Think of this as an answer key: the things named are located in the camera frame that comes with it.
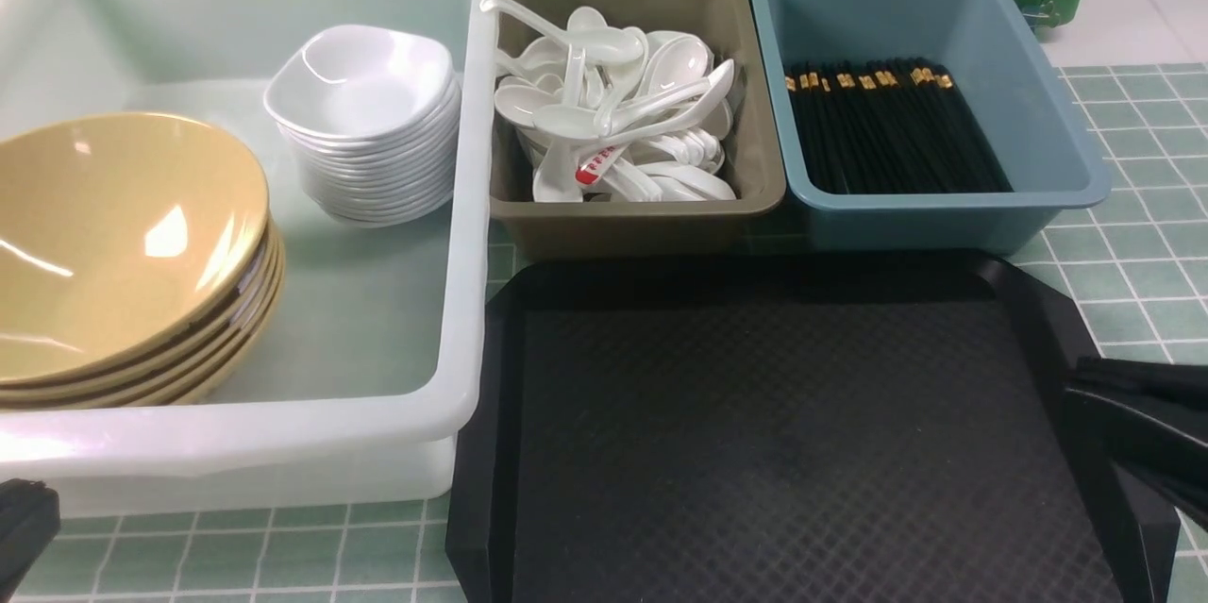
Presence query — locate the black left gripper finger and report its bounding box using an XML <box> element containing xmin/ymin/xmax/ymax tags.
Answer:
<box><xmin>1</xmin><ymin>479</ymin><xmax>60</xmax><ymax>597</ymax></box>

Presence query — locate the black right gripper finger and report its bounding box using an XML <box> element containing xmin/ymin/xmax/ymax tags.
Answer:
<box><xmin>1065</xmin><ymin>355</ymin><xmax>1207</xmax><ymax>527</ymax></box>

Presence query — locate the stack of tan bowls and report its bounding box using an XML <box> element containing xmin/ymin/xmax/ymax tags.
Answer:
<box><xmin>1</xmin><ymin>111</ymin><xmax>286</xmax><ymax>412</ymax></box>

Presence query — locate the black plastic tray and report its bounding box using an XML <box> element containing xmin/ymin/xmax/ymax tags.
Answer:
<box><xmin>445</xmin><ymin>251</ymin><xmax>1181</xmax><ymax>602</ymax></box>

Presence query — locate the large translucent white tub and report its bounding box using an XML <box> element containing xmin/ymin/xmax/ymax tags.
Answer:
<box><xmin>2</xmin><ymin>0</ymin><xmax>496</xmax><ymax>516</ymax></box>

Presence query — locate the bundle of black chopsticks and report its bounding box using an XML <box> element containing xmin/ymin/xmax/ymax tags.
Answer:
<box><xmin>784</xmin><ymin>58</ymin><xmax>1014</xmax><ymax>195</ymax></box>

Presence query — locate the blue plastic bin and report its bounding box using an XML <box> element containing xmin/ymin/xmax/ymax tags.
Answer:
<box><xmin>751</xmin><ymin>0</ymin><xmax>1113</xmax><ymax>255</ymax></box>

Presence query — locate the stack of white dishes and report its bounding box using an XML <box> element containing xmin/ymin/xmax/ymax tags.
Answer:
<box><xmin>262</xmin><ymin>25</ymin><xmax>461</xmax><ymax>228</ymax></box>

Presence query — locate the pile of white spoons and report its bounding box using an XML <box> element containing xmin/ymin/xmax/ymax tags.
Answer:
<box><xmin>480</xmin><ymin>0</ymin><xmax>739</xmax><ymax>204</ymax></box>

